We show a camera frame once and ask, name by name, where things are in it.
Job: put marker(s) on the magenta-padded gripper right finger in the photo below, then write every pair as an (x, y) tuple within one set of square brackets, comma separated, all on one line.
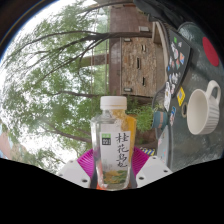
[(140, 163)]

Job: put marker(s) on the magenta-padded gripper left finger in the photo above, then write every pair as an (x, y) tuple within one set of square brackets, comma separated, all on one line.
[(87, 165)]

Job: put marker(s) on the clear white-capped drink bottle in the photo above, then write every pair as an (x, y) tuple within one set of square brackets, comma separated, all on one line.
[(113, 150)]

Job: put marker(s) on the blue yellow striped cone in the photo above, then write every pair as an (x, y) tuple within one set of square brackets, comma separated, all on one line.
[(148, 151)]

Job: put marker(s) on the silver laptop with stickers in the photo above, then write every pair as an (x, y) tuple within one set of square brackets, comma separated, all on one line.
[(163, 146)]

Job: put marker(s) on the potted green plant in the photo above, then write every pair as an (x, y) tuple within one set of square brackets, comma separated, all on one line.
[(159, 119)]

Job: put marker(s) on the leaning pale-trunked tree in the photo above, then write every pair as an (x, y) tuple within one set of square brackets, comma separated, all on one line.
[(76, 94)]

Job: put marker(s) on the yellow square card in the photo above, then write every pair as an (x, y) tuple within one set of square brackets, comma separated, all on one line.
[(181, 96)]

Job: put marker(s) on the white ribbed mug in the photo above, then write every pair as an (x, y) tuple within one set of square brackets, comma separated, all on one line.
[(201, 111)]

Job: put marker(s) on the black laptop with stickers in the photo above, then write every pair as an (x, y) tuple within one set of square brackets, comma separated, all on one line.
[(180, 50)]

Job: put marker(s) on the dark forked tree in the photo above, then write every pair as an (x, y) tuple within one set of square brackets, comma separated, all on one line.
[(126, 35)]

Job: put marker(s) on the flat round red coaster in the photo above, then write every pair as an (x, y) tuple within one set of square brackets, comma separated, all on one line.
[(210, 51)]

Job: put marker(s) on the black wall lamp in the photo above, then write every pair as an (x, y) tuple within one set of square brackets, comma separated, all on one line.
[(127, 39), (128, 89)]

